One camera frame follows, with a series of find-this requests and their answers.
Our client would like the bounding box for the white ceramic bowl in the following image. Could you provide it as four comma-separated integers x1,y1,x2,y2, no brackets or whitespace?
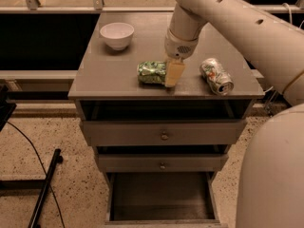
100,22,135,50

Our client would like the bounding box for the metal railing frame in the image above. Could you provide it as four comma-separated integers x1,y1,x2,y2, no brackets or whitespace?
0,0,304,15

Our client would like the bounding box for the black equipment at left edge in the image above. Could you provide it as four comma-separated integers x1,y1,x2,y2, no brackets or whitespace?
0,85,16,131

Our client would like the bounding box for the black cable on floor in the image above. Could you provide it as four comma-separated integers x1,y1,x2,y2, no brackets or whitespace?
6,121,66,228

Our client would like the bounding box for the green soda can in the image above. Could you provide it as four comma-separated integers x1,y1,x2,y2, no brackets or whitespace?
137,61,166,85

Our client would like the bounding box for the grey top drawer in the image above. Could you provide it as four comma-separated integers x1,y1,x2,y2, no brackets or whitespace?
81,120,246,146

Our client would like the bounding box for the white crushed soda can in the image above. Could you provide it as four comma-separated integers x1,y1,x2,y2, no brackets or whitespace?
199,58,234,95

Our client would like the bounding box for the grey middle drawer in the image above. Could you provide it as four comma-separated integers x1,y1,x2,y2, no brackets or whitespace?
97,154,228,173

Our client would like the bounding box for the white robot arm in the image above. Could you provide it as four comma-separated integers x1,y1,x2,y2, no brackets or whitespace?
165,0,304,228

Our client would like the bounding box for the grey open bottom drawer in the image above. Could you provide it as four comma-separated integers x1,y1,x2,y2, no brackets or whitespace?
104,172,229,228

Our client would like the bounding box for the black floor stand bar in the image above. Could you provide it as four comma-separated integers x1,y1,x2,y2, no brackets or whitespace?
28,148,63,228

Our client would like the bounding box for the white cable at right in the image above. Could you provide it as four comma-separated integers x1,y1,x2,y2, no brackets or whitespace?
282,2,304,29

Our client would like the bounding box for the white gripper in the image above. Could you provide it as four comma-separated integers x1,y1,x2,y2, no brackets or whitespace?
164,29,199,87

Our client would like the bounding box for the grey wooden drawer cabinet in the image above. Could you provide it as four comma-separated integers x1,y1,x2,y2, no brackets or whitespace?
67,11,265,228

